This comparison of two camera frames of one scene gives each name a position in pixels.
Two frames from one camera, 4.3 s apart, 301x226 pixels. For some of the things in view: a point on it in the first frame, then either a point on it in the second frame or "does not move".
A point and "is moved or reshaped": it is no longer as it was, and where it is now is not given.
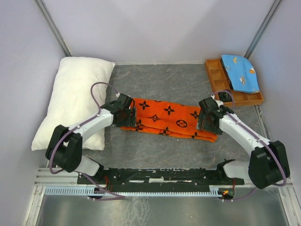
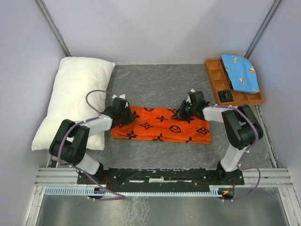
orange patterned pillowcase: (169, 117) is moved or reshaped
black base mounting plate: (159, 180) does not move
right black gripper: (214, 130) → (179, 114)
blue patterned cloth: (241, 73) does not move
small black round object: (225, 96) does not move
